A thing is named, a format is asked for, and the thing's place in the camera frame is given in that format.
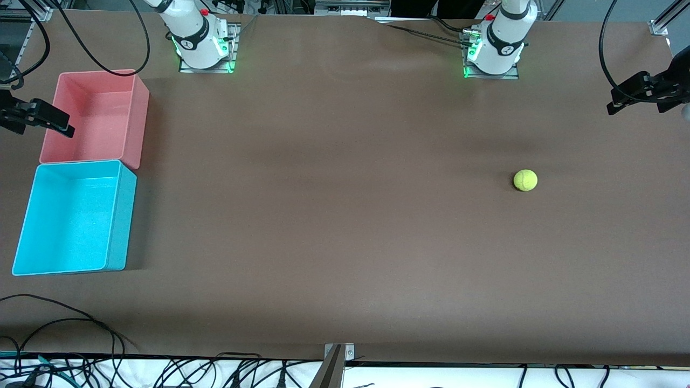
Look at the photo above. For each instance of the yellow tennis ball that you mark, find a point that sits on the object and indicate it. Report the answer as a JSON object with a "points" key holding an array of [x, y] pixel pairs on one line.
{"points": [[525, 180]]}

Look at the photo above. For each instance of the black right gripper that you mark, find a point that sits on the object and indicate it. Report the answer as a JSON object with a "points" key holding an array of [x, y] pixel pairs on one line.
{"points": [[7, 113]]}

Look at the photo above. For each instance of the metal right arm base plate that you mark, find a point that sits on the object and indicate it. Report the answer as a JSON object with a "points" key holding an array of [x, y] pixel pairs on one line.
{"points": [[233, 54]]}

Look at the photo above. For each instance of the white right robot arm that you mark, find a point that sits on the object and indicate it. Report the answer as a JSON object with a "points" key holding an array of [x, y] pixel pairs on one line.
{"points": [[194, 37]]}

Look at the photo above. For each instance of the grey power strip box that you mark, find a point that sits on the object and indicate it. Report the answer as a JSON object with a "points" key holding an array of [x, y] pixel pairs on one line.
{"points": [[350, 6]]}

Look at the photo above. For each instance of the pink plastic bin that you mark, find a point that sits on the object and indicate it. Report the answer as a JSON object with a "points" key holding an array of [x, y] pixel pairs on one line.
{"points": [[97, 118]]}

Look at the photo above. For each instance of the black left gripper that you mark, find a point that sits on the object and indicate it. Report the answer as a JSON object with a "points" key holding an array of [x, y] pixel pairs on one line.
{"points": [[670, 84]]}

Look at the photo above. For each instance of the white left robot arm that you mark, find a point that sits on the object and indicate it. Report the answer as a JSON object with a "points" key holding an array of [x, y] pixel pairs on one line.
{"points": [[501, 43]]}

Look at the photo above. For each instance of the blue plastic bin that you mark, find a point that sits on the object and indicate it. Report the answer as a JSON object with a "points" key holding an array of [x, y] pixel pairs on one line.
{"points": [[70, 221]]}

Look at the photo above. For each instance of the grey metal bracket post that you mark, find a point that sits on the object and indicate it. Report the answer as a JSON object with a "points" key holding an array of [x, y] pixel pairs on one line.
{"points": [[334, 366]]}

